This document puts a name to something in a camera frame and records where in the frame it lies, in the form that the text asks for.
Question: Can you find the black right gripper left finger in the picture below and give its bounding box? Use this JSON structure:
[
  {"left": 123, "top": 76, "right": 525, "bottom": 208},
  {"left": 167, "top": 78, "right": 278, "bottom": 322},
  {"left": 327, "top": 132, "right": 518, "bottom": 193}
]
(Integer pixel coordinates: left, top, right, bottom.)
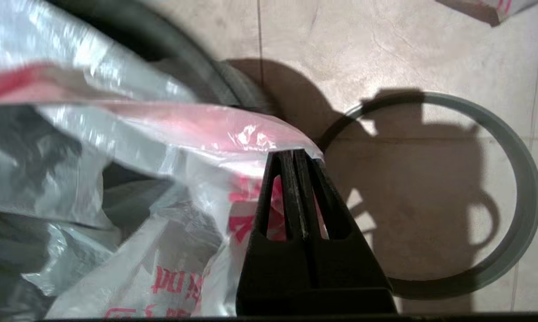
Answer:
[{"left": 236, "top": 150, "right": 315, "bottom": 314}]

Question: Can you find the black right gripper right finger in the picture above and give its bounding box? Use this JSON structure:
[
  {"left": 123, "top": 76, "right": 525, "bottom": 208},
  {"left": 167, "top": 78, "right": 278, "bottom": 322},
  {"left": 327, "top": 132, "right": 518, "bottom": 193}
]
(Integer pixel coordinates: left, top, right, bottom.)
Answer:
[{"left": 294, "top": 149, "right": 397, "bottom": 314}]

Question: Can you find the white red-printed trash bag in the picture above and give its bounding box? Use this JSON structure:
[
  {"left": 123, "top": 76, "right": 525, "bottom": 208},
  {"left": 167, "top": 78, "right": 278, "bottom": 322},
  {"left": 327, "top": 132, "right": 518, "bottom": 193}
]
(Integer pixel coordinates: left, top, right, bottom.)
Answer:
[{"left": 0, "top": 0, "right": 324, "bottom": 319}]

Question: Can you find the grey bin retaining ring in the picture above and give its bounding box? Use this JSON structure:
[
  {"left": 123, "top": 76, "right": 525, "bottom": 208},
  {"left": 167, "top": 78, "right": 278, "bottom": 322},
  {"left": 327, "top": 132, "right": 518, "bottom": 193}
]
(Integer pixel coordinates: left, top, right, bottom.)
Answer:
[{"left": 317, "top": 92, "right": 538, "bottom": 300}]

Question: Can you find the black round trash bin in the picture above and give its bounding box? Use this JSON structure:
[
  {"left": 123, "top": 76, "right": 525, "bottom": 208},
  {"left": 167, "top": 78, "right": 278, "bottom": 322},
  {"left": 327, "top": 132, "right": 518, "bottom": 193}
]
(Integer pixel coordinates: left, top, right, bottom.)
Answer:
[{"left": 50, "top": 0, "right": 272, "bottom": 114}]

